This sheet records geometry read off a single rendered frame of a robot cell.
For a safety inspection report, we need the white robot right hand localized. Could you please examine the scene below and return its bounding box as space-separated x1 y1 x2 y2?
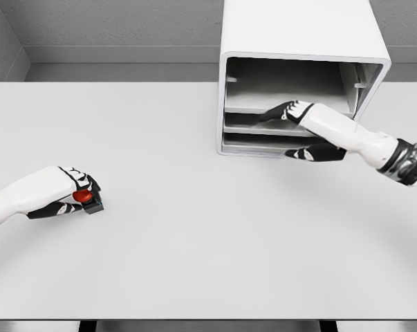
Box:
258 100 360 163

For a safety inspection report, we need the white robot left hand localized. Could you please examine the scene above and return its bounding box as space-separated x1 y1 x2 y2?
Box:
20 165 102 220

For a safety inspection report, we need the black load switch red knob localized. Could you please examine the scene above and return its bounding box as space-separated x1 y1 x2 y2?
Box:
72 188 105 216

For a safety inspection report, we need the white tabletop storage cabinet shell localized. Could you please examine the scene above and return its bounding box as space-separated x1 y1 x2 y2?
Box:
214 0 392 159

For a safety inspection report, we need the grey cabinet drawer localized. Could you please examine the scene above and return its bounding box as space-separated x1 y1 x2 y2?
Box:
225 82 356 119
221 132 335 157
223 111 320 138

